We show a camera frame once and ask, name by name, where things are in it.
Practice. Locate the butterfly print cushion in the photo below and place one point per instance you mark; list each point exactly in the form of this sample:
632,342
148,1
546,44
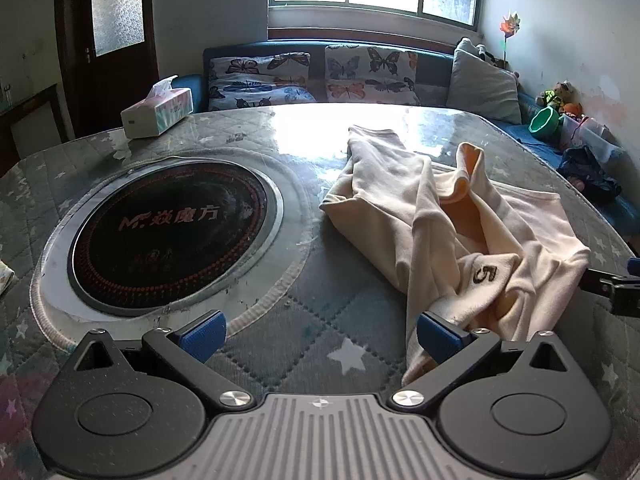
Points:
370,75
255,82

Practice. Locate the white tissue box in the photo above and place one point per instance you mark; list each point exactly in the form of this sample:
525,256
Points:
155,112

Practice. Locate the dark blue clothing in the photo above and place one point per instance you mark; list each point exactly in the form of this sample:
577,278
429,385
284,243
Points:
590,175

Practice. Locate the round black induction cooktop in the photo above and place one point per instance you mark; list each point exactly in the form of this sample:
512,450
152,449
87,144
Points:
170,240

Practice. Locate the cream long-sleeve shirt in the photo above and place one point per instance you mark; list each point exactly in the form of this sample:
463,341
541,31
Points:
450,220

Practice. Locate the colourful pinwheel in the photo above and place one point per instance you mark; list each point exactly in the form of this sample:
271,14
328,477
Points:
510,25

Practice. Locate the plush toy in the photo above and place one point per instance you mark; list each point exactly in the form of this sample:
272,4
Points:
557,96

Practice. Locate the grey pillow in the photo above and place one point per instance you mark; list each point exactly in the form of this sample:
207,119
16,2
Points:
482,85

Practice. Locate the dark wooden door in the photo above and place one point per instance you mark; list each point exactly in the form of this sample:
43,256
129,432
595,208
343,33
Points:
75,85

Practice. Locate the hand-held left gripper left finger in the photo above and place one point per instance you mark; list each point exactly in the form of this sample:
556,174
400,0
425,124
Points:
202,336

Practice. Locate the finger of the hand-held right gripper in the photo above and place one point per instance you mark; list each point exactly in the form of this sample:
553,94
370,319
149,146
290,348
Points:
625,297
635,266

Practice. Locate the green plastic bowl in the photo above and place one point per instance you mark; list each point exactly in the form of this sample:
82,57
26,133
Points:
544,122

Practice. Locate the blue sofa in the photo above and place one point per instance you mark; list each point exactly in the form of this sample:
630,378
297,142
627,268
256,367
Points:
535,140

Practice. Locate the clear plastic bag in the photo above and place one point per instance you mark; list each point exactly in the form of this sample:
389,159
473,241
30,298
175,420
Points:
595,132

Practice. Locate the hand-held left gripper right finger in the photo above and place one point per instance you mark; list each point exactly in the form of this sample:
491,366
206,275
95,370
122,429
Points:
440,337

